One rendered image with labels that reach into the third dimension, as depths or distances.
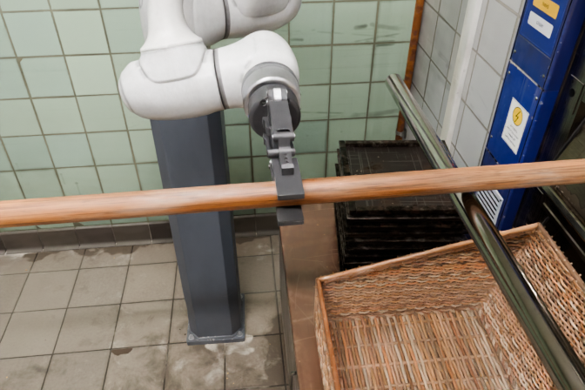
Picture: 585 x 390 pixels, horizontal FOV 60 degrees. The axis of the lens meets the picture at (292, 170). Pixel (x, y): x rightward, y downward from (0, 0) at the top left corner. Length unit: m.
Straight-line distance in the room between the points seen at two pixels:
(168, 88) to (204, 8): 0.43
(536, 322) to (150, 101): 0.61
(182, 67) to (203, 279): 0.98
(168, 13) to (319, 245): 0.79
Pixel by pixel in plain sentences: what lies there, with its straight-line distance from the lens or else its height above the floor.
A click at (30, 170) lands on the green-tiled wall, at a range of 2.21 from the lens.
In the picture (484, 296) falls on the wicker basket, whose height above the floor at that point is 0.63.
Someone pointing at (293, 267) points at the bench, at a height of 0.58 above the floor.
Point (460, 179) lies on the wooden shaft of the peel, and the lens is 0.62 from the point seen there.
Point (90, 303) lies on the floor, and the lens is 2.15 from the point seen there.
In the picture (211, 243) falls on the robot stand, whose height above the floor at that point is 0.48.
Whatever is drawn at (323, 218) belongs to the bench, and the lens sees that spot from 1.48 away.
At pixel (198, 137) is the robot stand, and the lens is 1.33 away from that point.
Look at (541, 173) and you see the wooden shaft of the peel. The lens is 0.67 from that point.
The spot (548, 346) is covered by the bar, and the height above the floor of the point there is 1.17.
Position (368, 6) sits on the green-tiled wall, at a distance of 1.82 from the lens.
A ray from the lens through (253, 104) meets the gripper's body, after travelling 0.72.
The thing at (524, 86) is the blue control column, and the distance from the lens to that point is 1.20.
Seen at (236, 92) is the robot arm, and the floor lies 1.19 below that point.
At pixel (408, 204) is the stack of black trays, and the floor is 0.83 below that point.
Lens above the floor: 1.56
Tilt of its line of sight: 36 degrees down
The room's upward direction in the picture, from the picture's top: straight up
